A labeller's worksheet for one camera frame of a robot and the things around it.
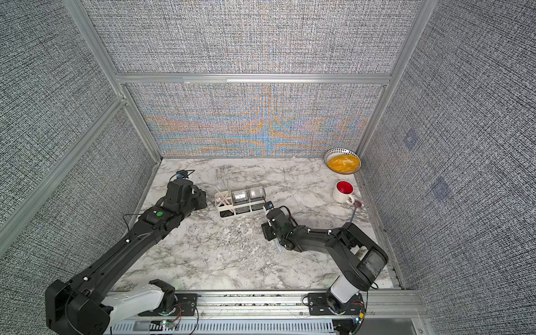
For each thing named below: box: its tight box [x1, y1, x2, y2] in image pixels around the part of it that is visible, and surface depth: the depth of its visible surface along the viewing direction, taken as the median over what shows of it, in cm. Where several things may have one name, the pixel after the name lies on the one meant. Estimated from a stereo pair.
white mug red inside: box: [332, 180, 356, 206], surface depth 100 cm
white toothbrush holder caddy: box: [214, 186, 268, 220], surface depth 94 cm
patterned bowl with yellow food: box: [323, 147, 362, 176], surface depth 112 cm
